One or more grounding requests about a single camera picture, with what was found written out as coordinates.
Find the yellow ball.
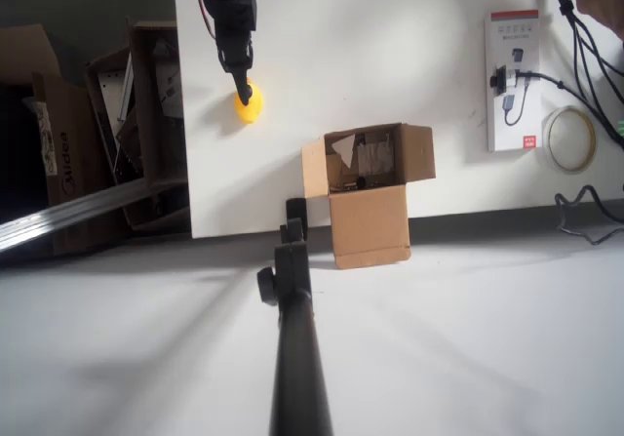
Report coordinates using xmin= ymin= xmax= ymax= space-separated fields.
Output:
xmin=233 ymin=78 xmax=265 ymax=125

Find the cardboard box with metal parts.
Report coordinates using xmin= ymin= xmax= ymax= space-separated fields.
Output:
xmin=85 ymin=20 xmax=191 ymax=235

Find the open cardboard box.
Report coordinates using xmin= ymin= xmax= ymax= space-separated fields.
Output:
xmin=300 ymin=122 xmax=437 ymax=270

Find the Midea cardboard box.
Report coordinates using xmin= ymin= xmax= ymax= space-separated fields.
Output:
xmin=0 ymin=23 xmax=136 ymax=261

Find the flat white product box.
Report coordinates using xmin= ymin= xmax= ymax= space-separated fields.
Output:
xmin=484 ymin=9 xmax=543 ymax=153

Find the white paper piece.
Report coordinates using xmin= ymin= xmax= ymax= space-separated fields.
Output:
xmin=332 ymin=133 xmax=361 ymax=169

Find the perforated metal plate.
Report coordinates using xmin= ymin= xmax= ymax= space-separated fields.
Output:
xmin=96 ymin=58 xmax=136 ymax=138

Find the grey foil packet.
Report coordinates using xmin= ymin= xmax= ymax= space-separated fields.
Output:
xmin=358 ymin=139 xmax=394 ymax=175

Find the small black webcam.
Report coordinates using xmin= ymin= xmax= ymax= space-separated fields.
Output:
xmin=488 ymin=63 xmax=519 ymax=98

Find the clear tape roll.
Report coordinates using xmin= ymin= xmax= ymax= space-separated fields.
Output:
xmin=541 ymin=105 xmax=599 ymax=177

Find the aluminium profile rail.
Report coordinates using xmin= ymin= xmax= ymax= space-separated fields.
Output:
xmin=0 ymin=176 xmax=189 ymax=256

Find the black camera stand pole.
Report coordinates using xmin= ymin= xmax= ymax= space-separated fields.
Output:
xmin=256 ymin=196 xmax=335 ymax=436

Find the black webcam cable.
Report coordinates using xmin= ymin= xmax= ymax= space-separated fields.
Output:
xmin=514 ymin=68 xmax=624 ymax=152

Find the wavy black cable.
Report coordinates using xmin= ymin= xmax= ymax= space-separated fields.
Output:
xmin=554 ymin=184 xmax=624 ymax=246

